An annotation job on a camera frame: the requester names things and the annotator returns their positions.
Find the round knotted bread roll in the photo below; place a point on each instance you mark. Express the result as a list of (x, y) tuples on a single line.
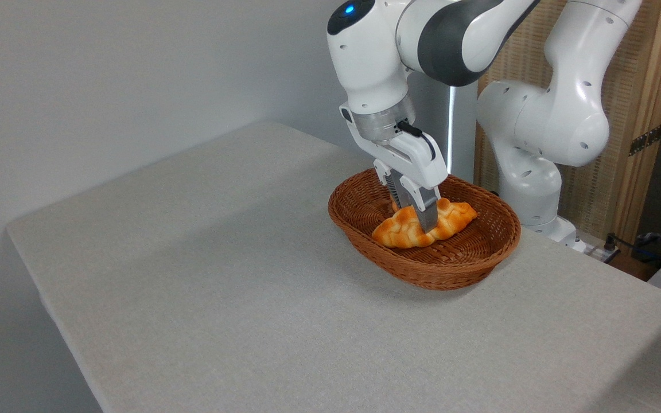
[(393, 205)]

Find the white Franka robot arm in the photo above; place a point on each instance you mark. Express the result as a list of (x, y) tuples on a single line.
[(560, 120)]

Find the metal screen hinge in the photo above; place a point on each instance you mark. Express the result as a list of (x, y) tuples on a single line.
[(646, 139)]

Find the white power strip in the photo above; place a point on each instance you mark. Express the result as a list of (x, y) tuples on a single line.
[(601, 250)]

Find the long braided bread loaf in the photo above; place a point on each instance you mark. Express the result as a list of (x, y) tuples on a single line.
[(399, 229)]

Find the grey tablecloth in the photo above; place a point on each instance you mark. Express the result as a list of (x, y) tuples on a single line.
[(221, 315)]

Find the brown wicker basket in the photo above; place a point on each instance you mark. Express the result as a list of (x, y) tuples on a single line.
[(451, 269)]

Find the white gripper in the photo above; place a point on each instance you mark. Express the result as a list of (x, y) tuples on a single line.
[(416, 158)]

